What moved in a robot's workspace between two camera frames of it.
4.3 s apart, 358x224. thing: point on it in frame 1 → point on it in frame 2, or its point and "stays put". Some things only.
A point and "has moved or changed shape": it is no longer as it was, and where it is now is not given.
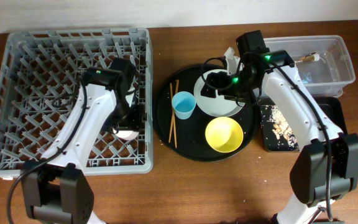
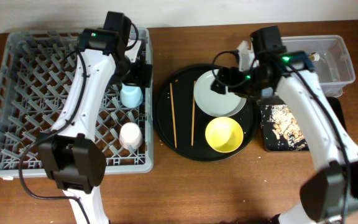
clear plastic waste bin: [322, 62] stays put
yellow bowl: [224, 135] stays put
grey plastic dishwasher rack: [40, 74] stays put
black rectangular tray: [276, 134] stays put
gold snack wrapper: [314, 57] stays put
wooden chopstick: [176, 91] → [192, 111]
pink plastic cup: [126, 134] has moved or changed shape
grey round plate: [215, 107] stays put
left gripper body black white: [127, 117] → [137, 73]
